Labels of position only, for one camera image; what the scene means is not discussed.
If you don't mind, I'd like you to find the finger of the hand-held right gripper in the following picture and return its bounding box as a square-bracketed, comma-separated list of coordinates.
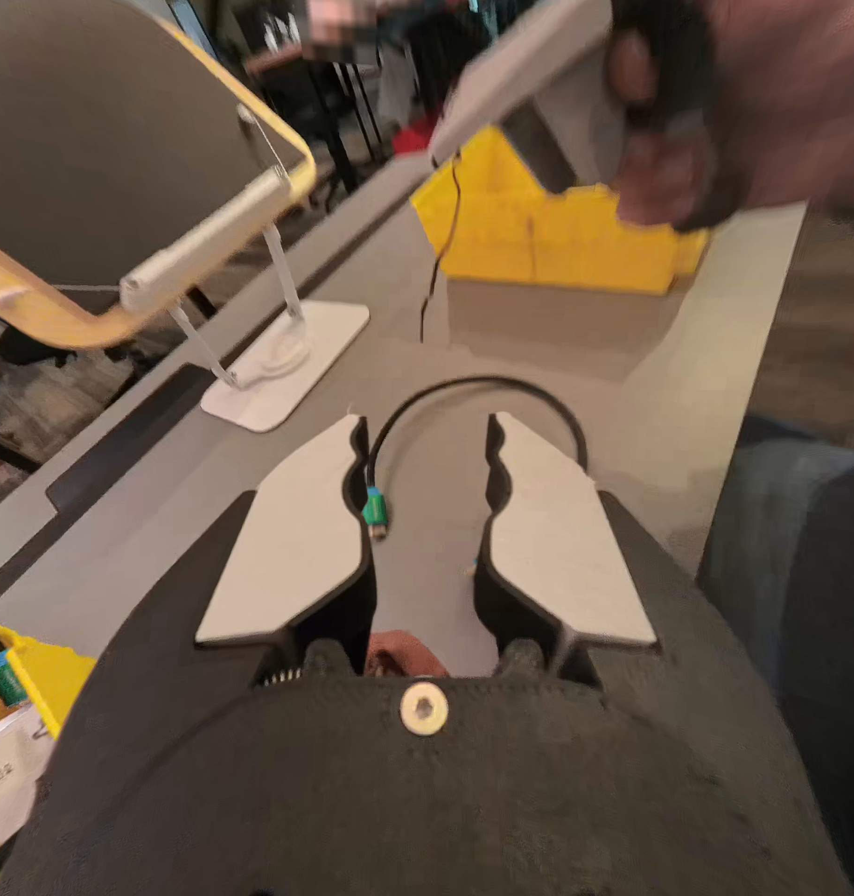
[427, 0, 617, 163]

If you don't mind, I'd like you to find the green and white box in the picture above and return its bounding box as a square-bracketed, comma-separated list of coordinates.
[0, 658, 33, 722]

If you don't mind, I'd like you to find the black wire twist tie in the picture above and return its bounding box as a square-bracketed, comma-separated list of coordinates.
[419, 152, 464, 345]

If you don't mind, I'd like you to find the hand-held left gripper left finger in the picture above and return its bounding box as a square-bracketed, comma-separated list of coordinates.
[196, 418, 376, 652]

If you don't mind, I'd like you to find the person's right hand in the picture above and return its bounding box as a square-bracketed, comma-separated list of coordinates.
[602, 0, 854, 232]

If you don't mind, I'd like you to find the grey panel with wooden rim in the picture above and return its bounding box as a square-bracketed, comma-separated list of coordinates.
[0, 0, 316, 351]

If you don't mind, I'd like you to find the person's leg in jeans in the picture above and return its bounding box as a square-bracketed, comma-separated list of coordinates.
[700, 413, 854, 855]

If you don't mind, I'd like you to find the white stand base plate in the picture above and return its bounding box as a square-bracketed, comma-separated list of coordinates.
[201, 301, 372, 432]

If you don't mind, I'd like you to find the green plug braided hdmi cable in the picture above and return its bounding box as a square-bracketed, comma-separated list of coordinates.
[362, 376, 590, 543]

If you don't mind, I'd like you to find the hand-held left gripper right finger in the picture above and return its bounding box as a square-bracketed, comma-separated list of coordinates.
[474, 413, 662, 659]

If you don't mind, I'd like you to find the yellow plastic bin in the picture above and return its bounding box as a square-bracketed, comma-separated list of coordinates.
[411, 126, 711, 295]
[0, 623, 99, 743]

